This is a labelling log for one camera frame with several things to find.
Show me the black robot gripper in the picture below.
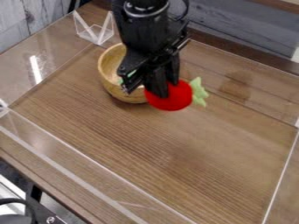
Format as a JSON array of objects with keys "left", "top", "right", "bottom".
[{"left": 113, "top": 5, "right": 189, "bottom": 98}]

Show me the red plush strawberry toy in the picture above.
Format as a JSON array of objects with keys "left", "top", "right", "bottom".
[{"left": 145, "top": 77, "right": 210, "bottom": 111}]

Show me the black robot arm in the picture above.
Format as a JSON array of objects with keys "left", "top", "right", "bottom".
[{"left": 111, "top": 0, "right": 190, "bottom": 98}]

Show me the green rectangular block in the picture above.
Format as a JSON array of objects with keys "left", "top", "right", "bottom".
[{"left": 119, "top": 71, "right": 137, "bottom": 85}]

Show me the wooden bowl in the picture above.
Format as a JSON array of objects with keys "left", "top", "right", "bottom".
[{"left": 98, "top": 43, "right": 147, "bottom": 104}]

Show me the clear acrylic corner bracket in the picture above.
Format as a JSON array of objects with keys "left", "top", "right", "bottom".
[{"left": 73, "top": 11, "right": 115, "bottom": 46}]

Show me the clear acrylic tray wall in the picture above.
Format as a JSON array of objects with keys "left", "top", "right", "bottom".
[{"left": 0, "top": 100, "right": 197, "bottom": 224}]

